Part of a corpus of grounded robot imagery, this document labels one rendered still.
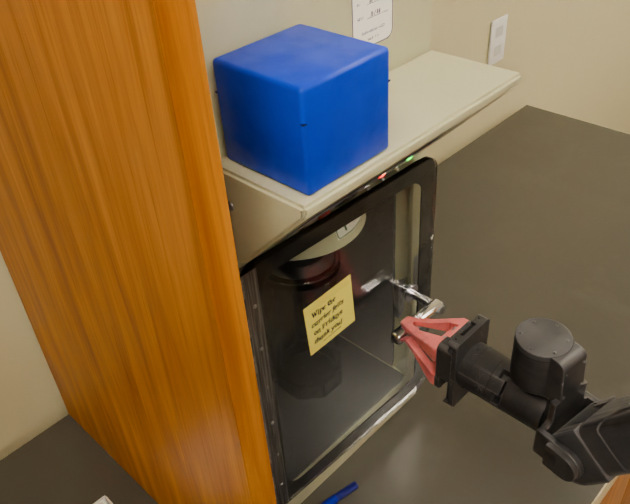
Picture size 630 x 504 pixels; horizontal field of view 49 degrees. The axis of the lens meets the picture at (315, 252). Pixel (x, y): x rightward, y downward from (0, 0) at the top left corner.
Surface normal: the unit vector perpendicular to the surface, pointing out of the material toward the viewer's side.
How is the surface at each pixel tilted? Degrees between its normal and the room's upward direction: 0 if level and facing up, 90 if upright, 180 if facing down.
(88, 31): 90
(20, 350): 90
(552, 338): 2
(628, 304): 0
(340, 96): 90
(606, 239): 0
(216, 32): 90
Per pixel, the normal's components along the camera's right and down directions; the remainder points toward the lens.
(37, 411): 0.72, 0.38
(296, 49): -0.06, -0.80
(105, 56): -0.69, 0.47
